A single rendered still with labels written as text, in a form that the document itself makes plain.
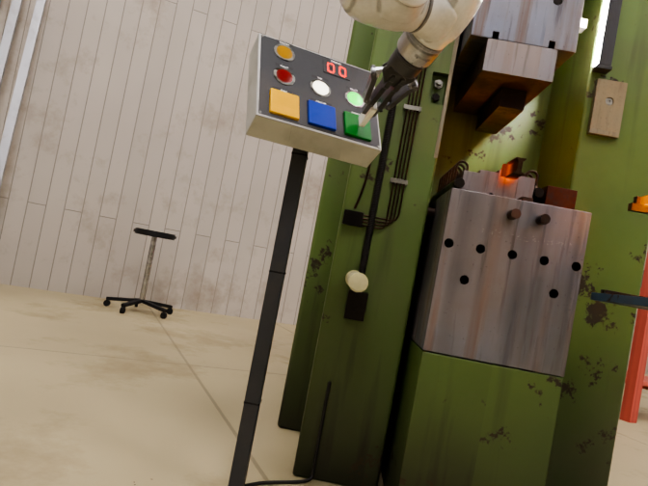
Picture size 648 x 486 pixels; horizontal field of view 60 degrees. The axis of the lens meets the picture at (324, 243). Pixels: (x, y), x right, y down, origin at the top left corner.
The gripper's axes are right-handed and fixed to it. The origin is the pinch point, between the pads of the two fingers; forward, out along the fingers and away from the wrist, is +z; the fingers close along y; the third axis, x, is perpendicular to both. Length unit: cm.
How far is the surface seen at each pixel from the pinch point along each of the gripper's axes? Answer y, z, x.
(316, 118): -11.8, 4.7, -1.8
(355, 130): -1.1, 4.7, -2.2
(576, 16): 56, -25, 35
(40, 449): -58, 90, -67
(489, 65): 36.7, -8.5, 24.4
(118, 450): -37, 92, -66
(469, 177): 36.7, 7.9, -3.9
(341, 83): -3.7, 5.4, 13.8
